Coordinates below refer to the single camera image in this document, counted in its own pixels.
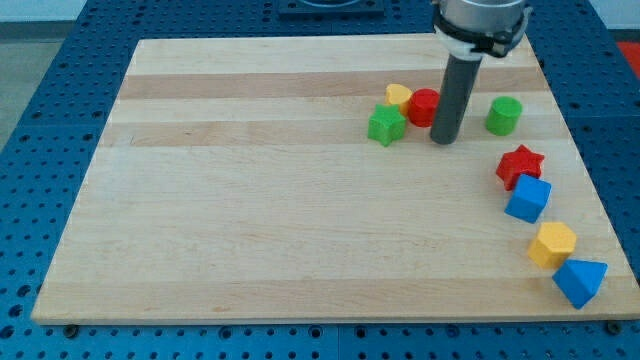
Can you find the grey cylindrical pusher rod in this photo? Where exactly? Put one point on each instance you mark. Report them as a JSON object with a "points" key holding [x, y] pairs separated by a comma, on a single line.
{"points": [[458, 82]]}

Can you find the red cylinder block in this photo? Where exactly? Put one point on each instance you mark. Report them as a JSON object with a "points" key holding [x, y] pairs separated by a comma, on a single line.
{"points": [[422, 107]]}

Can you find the green cylinder block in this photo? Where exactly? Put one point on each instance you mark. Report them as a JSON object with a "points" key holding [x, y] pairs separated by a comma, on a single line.
{"points": [[503, 115]]}

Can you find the yellow heart block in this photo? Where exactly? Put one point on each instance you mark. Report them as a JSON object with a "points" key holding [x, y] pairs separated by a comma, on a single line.
{"points": [[400, 95]]}

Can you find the green star block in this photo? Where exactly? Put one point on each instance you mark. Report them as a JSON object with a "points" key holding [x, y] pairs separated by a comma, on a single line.
{"points": [[386, 124]]}

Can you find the red star block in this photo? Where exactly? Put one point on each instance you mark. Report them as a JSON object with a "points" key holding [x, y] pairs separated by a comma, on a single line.
{"points": [[515, 163]]}

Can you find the blue cube block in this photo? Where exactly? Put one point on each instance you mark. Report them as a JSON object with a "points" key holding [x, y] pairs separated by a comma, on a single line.
{"points": [[528, 199]]}

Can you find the yellow hexagon block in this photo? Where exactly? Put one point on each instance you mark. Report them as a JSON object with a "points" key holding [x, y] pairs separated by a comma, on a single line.
{"points": [[553, 243]]}

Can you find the blue triangle block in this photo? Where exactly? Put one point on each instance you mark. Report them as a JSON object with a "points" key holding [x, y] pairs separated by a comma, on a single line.
{"points": [[580, 280]]}

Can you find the wooden board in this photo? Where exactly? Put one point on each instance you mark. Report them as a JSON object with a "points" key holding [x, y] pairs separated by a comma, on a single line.
{"points": [[234, 183]]}

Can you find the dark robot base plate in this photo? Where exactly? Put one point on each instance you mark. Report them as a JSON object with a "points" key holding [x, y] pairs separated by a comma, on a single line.
{"points": [[315, 8]]}

